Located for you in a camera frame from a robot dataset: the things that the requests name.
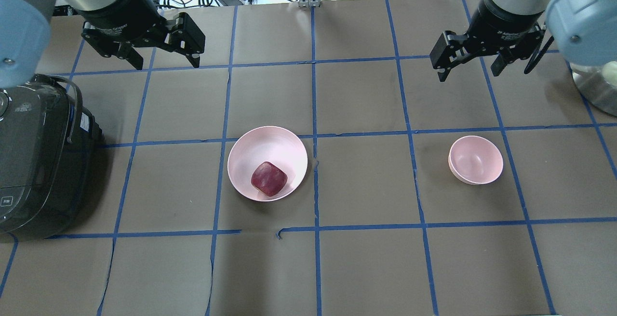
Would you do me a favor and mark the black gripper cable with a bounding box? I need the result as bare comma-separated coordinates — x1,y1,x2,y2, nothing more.
523,34,555,75

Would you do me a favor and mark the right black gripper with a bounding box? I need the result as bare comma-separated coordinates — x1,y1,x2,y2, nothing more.
429,0,546,82

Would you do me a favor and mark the red apple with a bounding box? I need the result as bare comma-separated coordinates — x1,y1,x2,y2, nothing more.
251,161,287,197

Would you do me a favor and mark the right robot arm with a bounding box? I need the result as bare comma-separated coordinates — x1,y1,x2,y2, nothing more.
429,0,617,82

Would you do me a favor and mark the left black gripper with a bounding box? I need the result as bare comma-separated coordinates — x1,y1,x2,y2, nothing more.
71,0,206,70

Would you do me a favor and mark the steel pot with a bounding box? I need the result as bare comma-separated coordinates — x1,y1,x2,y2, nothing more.
570,61,617,117

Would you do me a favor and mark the small pink bowl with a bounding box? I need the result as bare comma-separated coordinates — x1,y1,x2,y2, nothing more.
447,135,504,185

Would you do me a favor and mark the black rice cooker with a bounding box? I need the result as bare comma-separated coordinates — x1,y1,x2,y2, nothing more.
0,74,103,243

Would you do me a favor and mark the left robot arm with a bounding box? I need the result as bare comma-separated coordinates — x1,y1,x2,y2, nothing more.
0,0,205,89

